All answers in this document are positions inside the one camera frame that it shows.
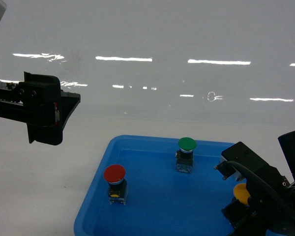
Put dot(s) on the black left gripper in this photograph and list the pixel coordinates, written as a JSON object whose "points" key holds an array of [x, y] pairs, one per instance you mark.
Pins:
{"points": [[49, 107]]}

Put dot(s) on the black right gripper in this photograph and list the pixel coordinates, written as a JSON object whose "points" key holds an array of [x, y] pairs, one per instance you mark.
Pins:
{"points": [[271, 205]]}

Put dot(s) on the yellow mushroom push button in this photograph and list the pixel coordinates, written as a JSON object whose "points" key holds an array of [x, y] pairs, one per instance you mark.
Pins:
{"points": [[241, 193]]}

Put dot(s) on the red mushroom push button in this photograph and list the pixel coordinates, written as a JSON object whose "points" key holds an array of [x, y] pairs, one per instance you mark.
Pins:
{"points": [[114, 175]]}

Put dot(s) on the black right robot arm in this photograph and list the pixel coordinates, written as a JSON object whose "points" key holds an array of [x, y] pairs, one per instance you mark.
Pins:
{"points": [[293, 152]]}

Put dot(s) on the blue plastic tray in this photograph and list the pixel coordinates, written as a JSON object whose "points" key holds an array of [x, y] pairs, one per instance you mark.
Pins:
{"points": [[160, 201]]}

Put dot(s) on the green mushroom push button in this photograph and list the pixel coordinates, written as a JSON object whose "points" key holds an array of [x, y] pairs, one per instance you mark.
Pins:
{"points": [[184, 156]]}

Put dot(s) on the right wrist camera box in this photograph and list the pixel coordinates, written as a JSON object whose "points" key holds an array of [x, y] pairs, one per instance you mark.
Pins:
{"points": [[243, 155]]}

